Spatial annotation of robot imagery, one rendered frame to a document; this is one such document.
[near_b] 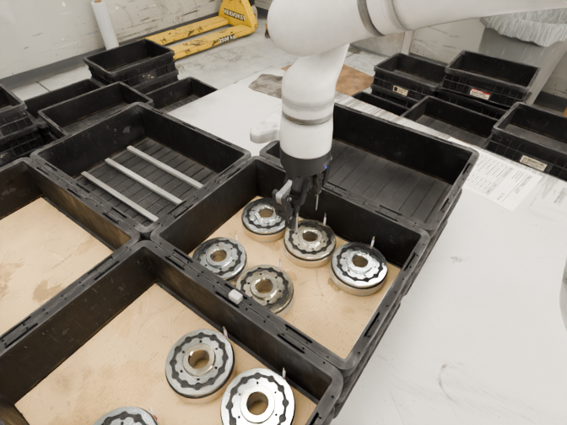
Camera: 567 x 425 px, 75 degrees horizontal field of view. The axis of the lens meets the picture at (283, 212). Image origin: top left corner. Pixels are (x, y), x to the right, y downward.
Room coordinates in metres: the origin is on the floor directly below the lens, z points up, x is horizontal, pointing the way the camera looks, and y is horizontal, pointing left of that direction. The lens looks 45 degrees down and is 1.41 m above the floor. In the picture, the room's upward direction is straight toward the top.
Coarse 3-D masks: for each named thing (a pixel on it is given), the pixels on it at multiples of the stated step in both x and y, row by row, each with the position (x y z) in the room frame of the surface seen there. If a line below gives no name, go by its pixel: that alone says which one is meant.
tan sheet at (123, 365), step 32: (160, 288) 0.38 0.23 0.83; (128, 320) 0.31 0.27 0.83; (160, 320) 0.31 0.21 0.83; (192, 320) 0.31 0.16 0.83; (96, 352) 0.26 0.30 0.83; (128, 352) 0.26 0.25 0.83; (160, 352) 0.26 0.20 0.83; (64, 384) 0.21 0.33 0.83; (96, 384) 0.21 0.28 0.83; (128, 384) 0.21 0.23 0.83; (160, 384) 0.21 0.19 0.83; (32, 416) 0.16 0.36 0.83; (64, 416) 0.16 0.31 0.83; (96, 416) 0.16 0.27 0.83; (160, 416) 0.16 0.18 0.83; (192, 416) 0.16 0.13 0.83
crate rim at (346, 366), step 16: (256, 160) 0.64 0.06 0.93; (224, 176) 0.58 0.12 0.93; (208, 192) 0.53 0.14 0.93; (336, 192) 0.53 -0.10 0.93; (192, 208) 0.49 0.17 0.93; (368, 208) 0.49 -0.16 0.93; (400, 224) 0.45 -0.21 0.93; (160, 240) 0.41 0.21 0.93; (176, 256) 0.37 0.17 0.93; (416, 256) 0.37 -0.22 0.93; (208, 272) 0.34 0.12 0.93; (400, 272) 0.34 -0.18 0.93; (224, 288) 0.31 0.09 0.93; (400, 288) 0.31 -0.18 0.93; (256, 304) 0.28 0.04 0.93; (384, 304) 0.28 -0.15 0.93; (272, 320) 0.26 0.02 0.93; (304, 336) 0.24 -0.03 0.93; (368, 336) 0.24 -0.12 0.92; (320, 352) 0.21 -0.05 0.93; (352, 352) 0.21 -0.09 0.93; (352, 368) 0.19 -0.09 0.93
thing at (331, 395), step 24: (144, 240) 0.41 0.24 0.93; (120, 264) 0.36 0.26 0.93; (168, 264) 0.36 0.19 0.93; (216, 288) 0.31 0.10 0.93; (48, 312) 0.27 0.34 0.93; (240, 312) 0.27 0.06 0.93; (24, 336) 0.23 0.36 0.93; (288, 336) 0.23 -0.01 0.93; (312, 360) 0.20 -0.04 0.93; (336, 384) 0.17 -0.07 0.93
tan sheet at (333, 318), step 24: (240, 216) 0.56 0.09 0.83; (240, 240) 0.49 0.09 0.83; (288, 264) 0.43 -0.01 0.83; (312, 288) 0.38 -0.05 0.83; (336, 288) 0.38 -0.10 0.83; (384, 288) 0.38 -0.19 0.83; (288, 312) 0.33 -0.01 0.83; (312, 312) 0.33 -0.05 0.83; (336, 312) 0.33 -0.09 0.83; (360, 312) 0.33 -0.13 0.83; (312, 336) 0.28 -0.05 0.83; (336, 336) 0.28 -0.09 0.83
